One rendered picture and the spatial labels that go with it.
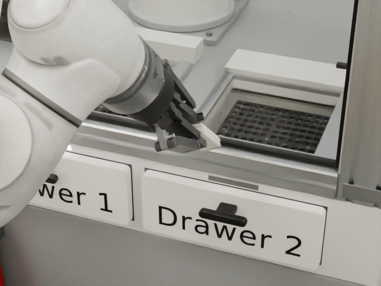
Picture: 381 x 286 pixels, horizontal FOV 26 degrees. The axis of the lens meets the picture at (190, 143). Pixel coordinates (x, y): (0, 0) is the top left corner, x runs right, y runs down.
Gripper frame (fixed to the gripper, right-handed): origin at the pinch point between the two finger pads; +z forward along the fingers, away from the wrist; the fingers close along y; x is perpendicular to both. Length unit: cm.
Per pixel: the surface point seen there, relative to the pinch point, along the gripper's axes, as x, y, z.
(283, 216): -6.4, -9.6, 13.7
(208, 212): 3.6, -8.1, 9.2
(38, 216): 38.3, 0.3, 15.9
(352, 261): -13.7, -16.1, 22.3
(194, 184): 5.8, -3.0, 9.7
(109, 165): 18.8, 2.4, 6.9
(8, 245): 48, -2, 21
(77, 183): 25.8, 1.5, 8.7
